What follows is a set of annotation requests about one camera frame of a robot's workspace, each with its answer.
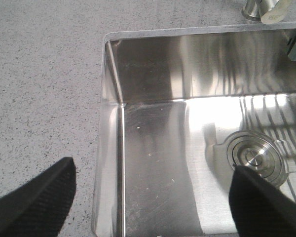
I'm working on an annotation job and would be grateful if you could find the round steel sink drain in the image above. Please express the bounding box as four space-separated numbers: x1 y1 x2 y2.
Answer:
223 130 288 187

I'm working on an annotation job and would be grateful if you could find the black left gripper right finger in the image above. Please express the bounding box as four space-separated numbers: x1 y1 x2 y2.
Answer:
229 166 296 237

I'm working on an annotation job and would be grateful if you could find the stainless steel sink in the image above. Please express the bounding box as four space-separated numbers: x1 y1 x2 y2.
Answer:
91 22 296 237

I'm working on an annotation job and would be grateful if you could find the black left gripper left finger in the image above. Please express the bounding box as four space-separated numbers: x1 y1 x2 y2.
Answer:
0 157 76 237

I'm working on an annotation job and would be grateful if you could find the chrome kitchen faucet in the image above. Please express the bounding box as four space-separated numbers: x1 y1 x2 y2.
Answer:
241 0 293 25

